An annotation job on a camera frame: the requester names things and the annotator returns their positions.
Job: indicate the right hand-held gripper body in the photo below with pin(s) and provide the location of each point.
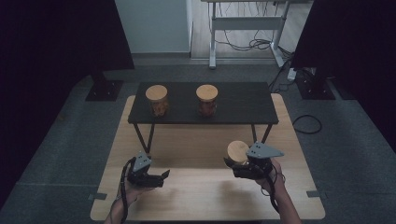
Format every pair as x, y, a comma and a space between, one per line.
252, 169

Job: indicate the dark curtain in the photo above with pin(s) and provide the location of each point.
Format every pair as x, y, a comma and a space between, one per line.
358, 40
46, 46

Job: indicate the white desk frame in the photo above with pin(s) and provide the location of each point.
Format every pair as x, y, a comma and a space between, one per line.
246, 23

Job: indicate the white cabinet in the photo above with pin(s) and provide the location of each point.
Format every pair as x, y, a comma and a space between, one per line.
155, 25

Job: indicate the black metal shelf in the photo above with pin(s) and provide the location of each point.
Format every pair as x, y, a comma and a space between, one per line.
243, 102

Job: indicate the black stand with base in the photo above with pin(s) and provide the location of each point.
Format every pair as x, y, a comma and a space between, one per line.
104, 90
316, 88

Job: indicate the glass jar with orange contents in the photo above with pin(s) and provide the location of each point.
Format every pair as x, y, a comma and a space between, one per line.
157, 99

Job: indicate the glass jar with wooden lid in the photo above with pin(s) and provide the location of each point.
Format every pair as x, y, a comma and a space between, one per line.
237, 151

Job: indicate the person's left hand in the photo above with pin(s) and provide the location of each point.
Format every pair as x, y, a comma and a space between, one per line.
134, 191

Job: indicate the white power strip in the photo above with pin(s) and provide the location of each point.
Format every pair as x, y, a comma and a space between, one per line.
291, 74

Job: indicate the wooden cylinder block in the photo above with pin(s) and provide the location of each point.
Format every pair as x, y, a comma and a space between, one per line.
207, 99

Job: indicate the grey tape strip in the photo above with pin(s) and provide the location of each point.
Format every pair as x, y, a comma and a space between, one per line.
97, 196
316, 194

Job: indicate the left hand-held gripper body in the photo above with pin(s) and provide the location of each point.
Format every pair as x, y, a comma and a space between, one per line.
144, 180

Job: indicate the person's right hand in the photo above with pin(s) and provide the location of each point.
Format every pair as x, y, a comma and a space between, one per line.
274, 180

